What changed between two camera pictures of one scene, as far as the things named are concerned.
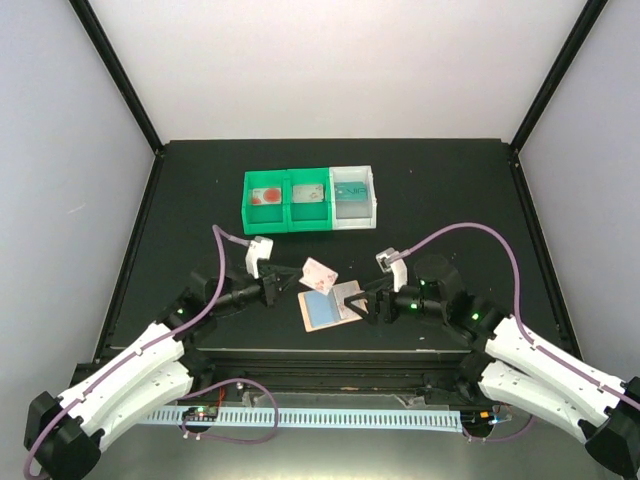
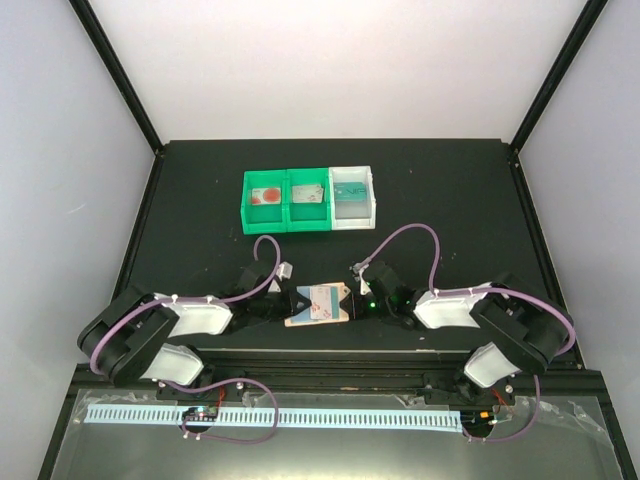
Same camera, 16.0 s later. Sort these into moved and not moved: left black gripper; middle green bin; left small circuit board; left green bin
Moved: left black gripper
Not moved: left green bin; middle green bin; left small circuit board
